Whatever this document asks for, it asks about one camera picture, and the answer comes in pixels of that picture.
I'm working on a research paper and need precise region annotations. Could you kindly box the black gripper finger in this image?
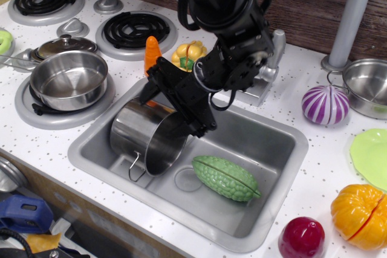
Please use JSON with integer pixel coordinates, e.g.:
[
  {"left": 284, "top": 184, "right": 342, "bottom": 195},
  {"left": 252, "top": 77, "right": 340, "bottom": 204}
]
[
  {"left": 139, "top": 81, "right": 160, "bottom": 105},
  {"left": 172, "top": 112, "right": 192, "bottom": 137}
]

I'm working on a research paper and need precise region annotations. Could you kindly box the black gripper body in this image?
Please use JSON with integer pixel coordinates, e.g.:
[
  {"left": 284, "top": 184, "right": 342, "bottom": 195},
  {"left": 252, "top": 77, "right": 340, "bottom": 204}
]
[{"left": 148, "top": 57, "right": 217, "bottom": 137}]

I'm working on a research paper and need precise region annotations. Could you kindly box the stainless steel pot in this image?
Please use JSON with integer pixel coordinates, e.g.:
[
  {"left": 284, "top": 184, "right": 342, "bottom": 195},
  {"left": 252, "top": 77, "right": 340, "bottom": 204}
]
[{"left": 109, "top": 97, "right": 187, "bottom": 182}]

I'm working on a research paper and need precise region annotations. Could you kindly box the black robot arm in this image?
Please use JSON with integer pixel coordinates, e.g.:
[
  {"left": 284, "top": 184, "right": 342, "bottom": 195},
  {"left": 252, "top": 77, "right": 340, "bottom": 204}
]
[{"left": 140, "top": 0, "right": 275, "bottom": 137}]

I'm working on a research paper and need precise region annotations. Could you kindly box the silver sink basin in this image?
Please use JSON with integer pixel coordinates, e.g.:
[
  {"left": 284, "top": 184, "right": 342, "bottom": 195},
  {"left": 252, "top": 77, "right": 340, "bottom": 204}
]
[{"left": 67, "top": 72, "right": 310, "bottom": 254}]

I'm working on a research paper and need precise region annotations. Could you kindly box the steel pot lid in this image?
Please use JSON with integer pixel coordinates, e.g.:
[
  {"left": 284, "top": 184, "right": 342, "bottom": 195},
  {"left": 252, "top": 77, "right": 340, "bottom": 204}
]
[{"left": 30, "top": 34, "right": 97, "bottom": 62}]

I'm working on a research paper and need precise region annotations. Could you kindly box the yellow bell pepper toy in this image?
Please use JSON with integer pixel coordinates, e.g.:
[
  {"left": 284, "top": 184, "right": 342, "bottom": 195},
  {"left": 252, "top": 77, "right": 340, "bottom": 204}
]
[{"left": 171, "top": 40, "right": 207, "bottom": 73}]

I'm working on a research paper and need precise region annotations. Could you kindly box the orange carrot toy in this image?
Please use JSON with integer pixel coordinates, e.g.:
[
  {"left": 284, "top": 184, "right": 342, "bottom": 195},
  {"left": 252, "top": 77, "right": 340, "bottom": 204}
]
[{"left": 144, "top": 36, "right": 162, "bottom": 76}]

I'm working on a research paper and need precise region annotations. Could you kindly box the back right stove burner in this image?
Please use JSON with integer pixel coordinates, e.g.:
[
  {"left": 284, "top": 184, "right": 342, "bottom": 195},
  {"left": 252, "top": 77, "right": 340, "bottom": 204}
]
[{"left": 96, "top": 11, "right": 178, "bottom": 61}]

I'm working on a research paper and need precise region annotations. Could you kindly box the stove burner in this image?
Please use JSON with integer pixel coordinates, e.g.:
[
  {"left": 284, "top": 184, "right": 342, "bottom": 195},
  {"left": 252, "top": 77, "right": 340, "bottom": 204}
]
[
  {"left": 96, "top": 11, "right": 178, "bottom": 61},
  {"left": 8, "top": 0, "right": 85, "bottom": 27},
  {"left": 15, "top": 74, "right": 115, "bottom": 130}
]

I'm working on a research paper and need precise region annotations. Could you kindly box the green bitter melon toy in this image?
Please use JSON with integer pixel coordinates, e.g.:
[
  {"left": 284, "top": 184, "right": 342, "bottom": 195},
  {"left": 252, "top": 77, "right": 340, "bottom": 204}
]
[{"left": 192, "top": 155, "right": 261, "bottom": 202}]

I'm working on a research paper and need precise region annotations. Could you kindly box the silver toy faucet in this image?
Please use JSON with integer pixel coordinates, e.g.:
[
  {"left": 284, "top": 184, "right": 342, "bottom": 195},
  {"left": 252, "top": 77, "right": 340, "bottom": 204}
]
[{"left": 235, "top": 29, "right": 286, "bottom": 107}]

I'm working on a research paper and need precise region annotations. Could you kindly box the steel bowl on burner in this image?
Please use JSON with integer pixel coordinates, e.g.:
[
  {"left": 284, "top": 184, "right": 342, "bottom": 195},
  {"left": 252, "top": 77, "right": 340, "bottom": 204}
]
[{"left": 30, "top": 50, "right": 108, "bottom": 111}]

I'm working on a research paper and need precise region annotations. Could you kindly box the silver stove knob upper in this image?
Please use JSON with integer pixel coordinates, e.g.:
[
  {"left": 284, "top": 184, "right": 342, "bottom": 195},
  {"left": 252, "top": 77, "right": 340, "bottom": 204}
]
[{"left": 93, "top": 0, "right": 123, "bottom": 15}]

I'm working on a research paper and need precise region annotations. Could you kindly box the silver stove knob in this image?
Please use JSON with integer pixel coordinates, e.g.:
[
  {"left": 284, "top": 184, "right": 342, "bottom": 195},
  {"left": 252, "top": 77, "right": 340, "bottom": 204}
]
[
  {"left": 56, "top": 18, "right": 89, "bottom": 37},
  {"left": 93, "top": 0, "right": 123, "bottom": 15}
]

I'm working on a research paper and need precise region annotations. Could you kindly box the silver stove knob lower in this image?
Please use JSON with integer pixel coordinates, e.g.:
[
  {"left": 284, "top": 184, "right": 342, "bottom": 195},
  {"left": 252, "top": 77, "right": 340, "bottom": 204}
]
[{"left": 56, "top": 18, "right": 89, "bottom": 37}]

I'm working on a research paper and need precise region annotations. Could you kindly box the front stove burner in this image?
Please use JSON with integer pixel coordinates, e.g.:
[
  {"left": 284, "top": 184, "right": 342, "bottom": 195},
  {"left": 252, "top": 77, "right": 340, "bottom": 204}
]
[{"left": 15, "top": 74, "right": 115, "bottom": 130}]

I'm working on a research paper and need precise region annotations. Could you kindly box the steel ladle spoon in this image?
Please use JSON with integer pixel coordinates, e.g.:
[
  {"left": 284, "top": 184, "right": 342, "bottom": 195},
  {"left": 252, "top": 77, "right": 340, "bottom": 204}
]
[{"left": 1, "top": 48, "right": 39, "bottom": 73}]

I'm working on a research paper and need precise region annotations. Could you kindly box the back left stove burner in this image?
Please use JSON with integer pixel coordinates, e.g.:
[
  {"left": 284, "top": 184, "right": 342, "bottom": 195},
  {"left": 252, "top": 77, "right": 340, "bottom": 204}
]
[{"left": 8, "top": 0, "right": 85, "bottom": 27}]

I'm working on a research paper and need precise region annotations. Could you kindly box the purple striped onion toy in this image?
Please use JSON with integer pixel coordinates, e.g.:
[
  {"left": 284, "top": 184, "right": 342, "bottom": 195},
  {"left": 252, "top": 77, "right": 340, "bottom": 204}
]
[{"left": 301, "top": 85, "right": 350, "bottom": 125}]

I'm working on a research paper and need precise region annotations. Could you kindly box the green toy at left edge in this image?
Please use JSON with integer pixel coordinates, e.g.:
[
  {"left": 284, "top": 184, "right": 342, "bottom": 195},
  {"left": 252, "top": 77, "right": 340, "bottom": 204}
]
[{"left": 0, "top": 28, "right": 15, "bottom": 56}]

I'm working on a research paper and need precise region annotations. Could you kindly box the grey vertical pole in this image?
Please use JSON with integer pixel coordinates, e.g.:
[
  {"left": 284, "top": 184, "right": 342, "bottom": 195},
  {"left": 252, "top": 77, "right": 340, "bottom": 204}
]
[{"left": 321, "top": 0, "right": 369, "bottom": 74}]

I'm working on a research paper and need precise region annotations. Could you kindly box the red apple toy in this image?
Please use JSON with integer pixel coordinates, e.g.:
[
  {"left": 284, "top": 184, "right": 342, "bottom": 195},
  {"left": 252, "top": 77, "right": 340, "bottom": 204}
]
[{"left": 278, "top": 217, "right": 325, "bottom": 257}]

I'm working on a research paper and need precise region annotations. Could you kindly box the silver round oven knob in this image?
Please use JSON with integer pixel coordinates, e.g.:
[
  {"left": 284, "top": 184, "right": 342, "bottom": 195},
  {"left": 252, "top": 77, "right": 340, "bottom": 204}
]
[{"left": 1, "top": 157, "right": 28, "bottom": 193}]

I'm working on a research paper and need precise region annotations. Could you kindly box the blue clamp tool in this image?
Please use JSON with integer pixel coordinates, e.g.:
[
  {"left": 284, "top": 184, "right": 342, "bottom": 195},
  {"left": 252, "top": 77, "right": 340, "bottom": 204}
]
[{"left": 1, "top": 195, "right": 54, "bottom": 234}]

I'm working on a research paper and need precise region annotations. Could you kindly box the steel bowl at right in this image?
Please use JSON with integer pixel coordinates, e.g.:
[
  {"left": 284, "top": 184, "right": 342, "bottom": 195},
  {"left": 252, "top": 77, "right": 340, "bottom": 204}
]
[{"left": 327, "top": 59, "right": 386, "bottom": 120}]

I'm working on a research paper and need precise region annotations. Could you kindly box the yellow tape piece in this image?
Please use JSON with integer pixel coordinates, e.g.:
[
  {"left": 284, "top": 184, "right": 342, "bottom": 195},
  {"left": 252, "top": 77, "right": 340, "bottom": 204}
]
[{"left": 26, "top": 233, "right": 62, "bottom": 254}]

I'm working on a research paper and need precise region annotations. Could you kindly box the light green plate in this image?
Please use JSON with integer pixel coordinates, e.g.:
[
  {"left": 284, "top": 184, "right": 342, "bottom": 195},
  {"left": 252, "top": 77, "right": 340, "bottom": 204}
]
[{"left": 350, "top": 129, "right": 386, "bottom": 191}]

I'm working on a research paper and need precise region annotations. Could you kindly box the orange pumpkin toy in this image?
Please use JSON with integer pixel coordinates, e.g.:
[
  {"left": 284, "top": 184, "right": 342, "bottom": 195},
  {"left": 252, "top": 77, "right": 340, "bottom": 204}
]
[{"left": 331, "top": 184, "right": 386, "bottom": 251}]

